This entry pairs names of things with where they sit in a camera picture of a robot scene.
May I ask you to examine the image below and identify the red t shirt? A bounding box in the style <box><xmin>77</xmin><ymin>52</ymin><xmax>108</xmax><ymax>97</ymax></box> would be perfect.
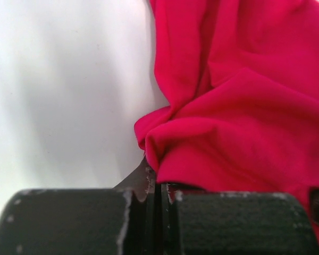
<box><xmin>135</xmin><ymin>1</ymin><xmax>319</xmax><ymax>242</ymax></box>

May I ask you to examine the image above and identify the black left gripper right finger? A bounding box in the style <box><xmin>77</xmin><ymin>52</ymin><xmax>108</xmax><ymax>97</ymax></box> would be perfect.
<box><xmin>161</xmin><ymin>183</ymin><xmax>319</xmax><ymax>254</ymax></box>

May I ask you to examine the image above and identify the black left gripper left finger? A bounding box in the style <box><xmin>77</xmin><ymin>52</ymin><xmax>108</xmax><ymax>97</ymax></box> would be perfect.
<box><xmin>0</xmin><ymin>160</ymin><xmax>155</xmax><ymax>254</ymax></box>

